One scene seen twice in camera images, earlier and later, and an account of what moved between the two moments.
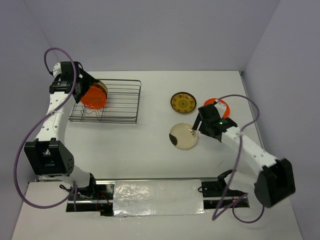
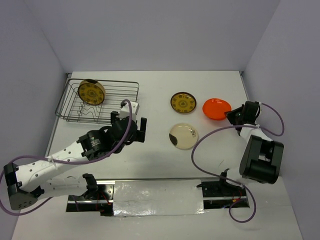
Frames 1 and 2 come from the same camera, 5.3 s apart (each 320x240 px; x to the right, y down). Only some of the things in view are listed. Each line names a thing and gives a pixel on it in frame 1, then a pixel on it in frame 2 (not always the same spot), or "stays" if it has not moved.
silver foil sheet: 160,197 stays
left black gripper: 87,81 to 140,133
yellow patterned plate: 183,102 stays
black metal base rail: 217,195 stays
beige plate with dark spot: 182,136 stays
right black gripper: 196,123 to 230,114
